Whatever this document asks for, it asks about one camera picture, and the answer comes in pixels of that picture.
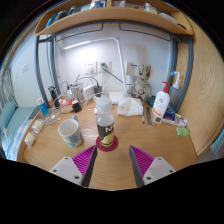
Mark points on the small black cube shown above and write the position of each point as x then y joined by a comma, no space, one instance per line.
77,107

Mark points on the black power adapter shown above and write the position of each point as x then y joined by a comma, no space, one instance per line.
98,91

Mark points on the grey metal ruler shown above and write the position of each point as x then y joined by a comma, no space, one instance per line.
148,115

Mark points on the bed with checked blanket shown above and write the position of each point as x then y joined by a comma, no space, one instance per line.
15,133

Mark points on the small green packet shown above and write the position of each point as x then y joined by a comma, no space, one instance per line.
183,131

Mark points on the white red-pump lotion bottle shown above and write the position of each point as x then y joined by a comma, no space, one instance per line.
161,105

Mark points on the grey striped curtain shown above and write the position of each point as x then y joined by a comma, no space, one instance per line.
6,90

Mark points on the dark green jar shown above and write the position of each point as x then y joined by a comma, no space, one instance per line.
152,101

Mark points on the wooden shelf unit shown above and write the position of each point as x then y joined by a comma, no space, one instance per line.
113,15

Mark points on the black bottle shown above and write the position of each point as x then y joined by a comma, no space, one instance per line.
53,96

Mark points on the flat colourful packet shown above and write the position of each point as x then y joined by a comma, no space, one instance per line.
173,119

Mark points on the tree-creature figurine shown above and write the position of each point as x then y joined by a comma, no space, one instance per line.
143,83

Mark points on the grey spray bottle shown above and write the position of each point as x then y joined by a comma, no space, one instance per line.
175,93

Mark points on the blue tube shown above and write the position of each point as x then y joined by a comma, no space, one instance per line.
42,107

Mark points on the steel tumbler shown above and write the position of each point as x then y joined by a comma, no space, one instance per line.
76,92

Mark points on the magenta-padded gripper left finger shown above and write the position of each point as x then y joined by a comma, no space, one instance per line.
68,167

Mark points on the white charger block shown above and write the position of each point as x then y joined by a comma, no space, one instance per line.
89,92

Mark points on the clear bag of yellow snacks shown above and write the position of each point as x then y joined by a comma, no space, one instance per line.
30,139
38,125

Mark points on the teal pillow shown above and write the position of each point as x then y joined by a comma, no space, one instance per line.
7,115

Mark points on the flat round red coaster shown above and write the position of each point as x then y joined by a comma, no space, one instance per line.
115,145

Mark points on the dark grey laptop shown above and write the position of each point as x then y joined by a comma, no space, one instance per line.
34,113

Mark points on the white wall-mounted box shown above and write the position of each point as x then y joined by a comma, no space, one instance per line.
131,68

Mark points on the clear black-labelled drink bottle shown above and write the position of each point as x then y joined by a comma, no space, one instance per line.
105,128

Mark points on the white tissue pack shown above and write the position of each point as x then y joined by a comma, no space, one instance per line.
130,106

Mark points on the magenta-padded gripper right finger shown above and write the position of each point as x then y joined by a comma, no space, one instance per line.
156,168

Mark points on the white blue-patterned mug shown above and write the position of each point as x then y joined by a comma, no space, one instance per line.
71,135

